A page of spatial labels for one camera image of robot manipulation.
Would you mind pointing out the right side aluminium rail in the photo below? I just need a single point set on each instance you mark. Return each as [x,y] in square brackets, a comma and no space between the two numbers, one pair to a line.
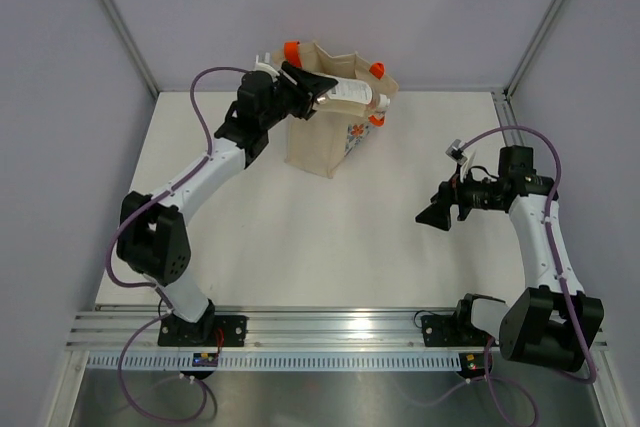
[506,117]

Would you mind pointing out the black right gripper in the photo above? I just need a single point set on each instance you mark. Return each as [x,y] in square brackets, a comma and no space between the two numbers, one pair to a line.
[438,213]

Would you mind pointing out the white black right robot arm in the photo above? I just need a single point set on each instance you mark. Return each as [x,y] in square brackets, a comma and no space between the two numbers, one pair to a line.
[553,322]

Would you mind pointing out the clear soap bottle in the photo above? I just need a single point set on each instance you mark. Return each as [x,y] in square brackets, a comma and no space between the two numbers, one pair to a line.
[352,97]

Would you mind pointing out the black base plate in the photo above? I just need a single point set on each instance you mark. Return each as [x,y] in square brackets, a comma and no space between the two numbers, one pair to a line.
[219,330]
[439,330]

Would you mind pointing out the aluminium mounting rail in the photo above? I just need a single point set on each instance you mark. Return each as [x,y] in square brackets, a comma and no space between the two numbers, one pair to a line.
[268,329]

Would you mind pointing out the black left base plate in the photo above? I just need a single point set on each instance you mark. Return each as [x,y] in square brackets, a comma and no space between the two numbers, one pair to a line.
[219,330]

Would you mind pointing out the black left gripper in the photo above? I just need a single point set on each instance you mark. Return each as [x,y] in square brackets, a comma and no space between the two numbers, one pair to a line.
[302,82]

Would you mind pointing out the aluminium corner post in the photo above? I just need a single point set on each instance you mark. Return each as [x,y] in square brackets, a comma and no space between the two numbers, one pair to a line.
[542,31]
[128,43]

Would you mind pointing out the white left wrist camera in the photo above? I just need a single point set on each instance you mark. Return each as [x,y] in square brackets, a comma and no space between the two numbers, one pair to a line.
[263,64]

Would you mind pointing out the beige canvas bag orange handles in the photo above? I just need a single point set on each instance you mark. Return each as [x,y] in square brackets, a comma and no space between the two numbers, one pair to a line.
[319,145]

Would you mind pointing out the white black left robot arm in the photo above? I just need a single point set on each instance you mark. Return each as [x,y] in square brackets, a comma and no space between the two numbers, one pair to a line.
[152,237]

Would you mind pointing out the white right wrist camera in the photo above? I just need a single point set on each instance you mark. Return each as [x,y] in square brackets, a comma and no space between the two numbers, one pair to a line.
[464,161]

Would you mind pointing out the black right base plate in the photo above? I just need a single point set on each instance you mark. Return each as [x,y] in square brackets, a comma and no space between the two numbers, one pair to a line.
[439,330]

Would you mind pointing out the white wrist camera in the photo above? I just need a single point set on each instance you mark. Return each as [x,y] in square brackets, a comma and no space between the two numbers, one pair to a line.
[263,64]
[464,161]

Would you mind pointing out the left aluminium corner post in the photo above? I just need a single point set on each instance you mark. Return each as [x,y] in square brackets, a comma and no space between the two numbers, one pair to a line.
[128,43]

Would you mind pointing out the right aluminium corner post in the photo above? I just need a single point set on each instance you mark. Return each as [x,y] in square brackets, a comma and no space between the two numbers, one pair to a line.
[542,31]

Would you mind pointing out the white slotted cable duct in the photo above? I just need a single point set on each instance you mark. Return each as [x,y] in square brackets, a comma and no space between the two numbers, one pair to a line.
[279,361]

